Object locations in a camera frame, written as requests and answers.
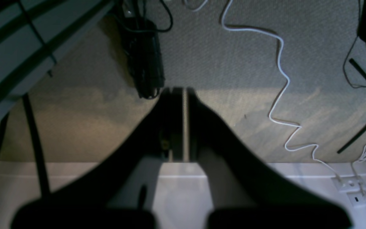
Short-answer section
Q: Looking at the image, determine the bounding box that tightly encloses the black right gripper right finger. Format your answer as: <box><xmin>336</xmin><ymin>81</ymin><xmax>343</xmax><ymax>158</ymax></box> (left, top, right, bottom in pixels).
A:
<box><xmin>187</xmin><ymin>87</ymin><xmax>352</xmax><ymax>229</ymax></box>

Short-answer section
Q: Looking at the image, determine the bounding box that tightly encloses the white cable on floor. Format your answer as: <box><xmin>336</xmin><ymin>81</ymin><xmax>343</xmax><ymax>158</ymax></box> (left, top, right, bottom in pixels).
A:
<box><xmin>183</xmin><ymin>0</ymin><xmax>345</xmax><ymax>183</ymax></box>

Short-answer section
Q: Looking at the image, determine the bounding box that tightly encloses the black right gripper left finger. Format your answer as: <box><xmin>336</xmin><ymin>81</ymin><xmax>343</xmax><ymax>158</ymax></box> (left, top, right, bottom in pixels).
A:
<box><xmin>11</xmin><ymin>87</ymin><xmax>183</xmax><ymax>229</ymax></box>

